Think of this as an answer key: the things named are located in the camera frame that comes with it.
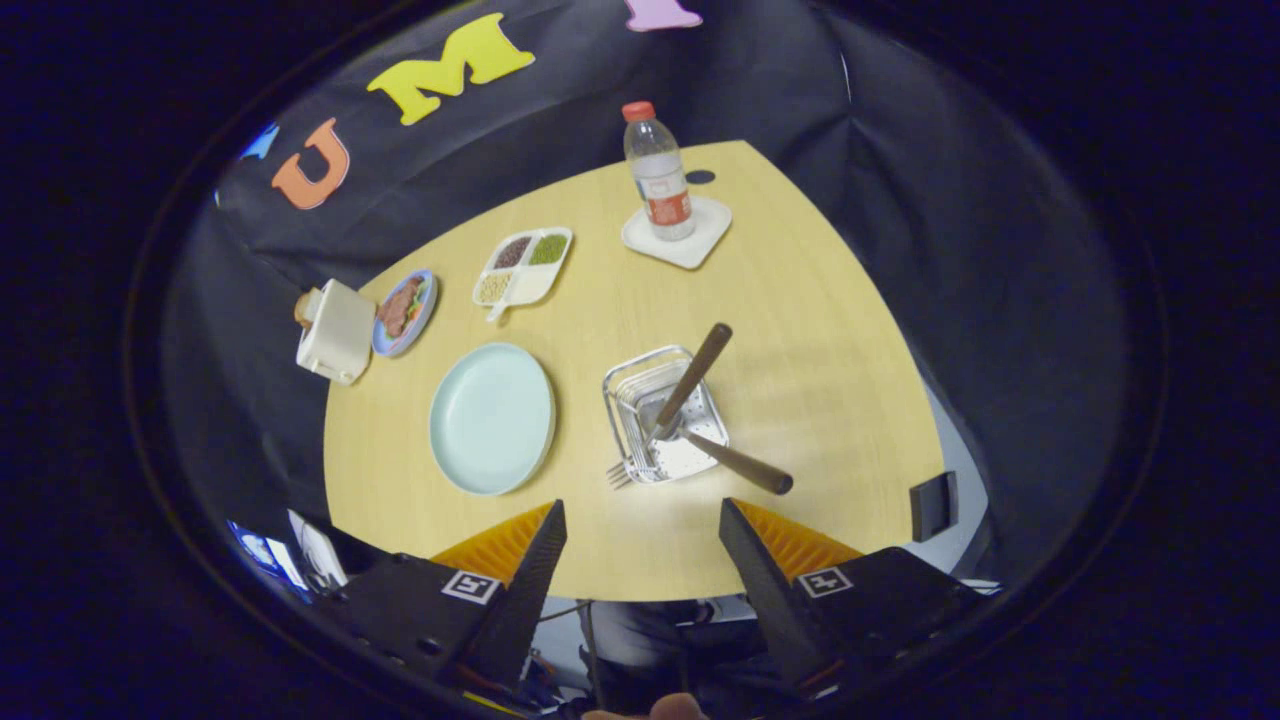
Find metal perforated basket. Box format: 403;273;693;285
602;345;731;486

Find computer screen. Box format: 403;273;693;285
228;520;311;591

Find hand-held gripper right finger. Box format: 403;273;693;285
718;497;986;696

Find white square coaster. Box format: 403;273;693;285
620;196;733;271

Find meat slices with vegetables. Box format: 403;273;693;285
378;277;429;339

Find black backdrop cloth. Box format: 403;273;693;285
160;0;1131;601

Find white divided dish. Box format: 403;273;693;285
472;226;574;323

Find metal fork wooden handle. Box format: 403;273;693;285
605;322;734;493

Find small blue plate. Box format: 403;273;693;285
372;268;439;359

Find person's dark trousers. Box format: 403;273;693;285
580;598;771;711

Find clear plastic bottle red cap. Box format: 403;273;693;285
621;100;697;242

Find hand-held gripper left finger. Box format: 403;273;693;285
330;498;568;701

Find light green plate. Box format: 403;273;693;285
429;342;557;497

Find metal spoon wooden handle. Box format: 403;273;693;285
640;400;795;497

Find white toaster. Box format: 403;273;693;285
295;279;378;386

